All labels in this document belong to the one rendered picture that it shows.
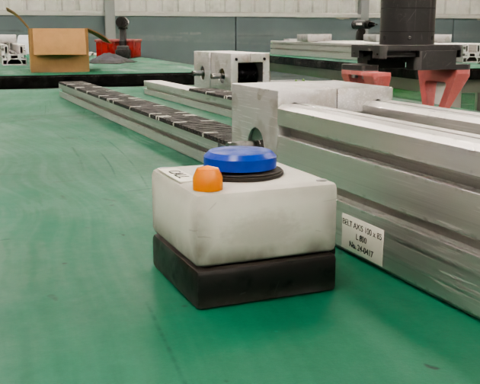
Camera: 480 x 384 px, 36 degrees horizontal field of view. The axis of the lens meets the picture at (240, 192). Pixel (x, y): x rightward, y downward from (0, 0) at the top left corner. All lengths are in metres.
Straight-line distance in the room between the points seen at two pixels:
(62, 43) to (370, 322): 2.37
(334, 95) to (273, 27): 11.72
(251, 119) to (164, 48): 11.19
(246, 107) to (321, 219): 0.23
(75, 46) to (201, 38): 9.28
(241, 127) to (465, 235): 0.27
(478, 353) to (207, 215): 0.14
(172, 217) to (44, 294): 0.08
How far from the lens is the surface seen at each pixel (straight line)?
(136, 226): 0.54
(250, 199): 0.37
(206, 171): 0.36
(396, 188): 0.42
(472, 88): 3.21
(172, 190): 0.39
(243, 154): 0.39
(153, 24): 11.74
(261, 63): 1.57
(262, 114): 0.57
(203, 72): 1.68
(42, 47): 2.67
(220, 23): 12.00
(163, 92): 1.60
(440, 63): 0.81
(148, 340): 0.35
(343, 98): 0.57
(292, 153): 0.53
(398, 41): 0.80
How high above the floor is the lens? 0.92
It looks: 12 degrees down
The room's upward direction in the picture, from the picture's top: straight up
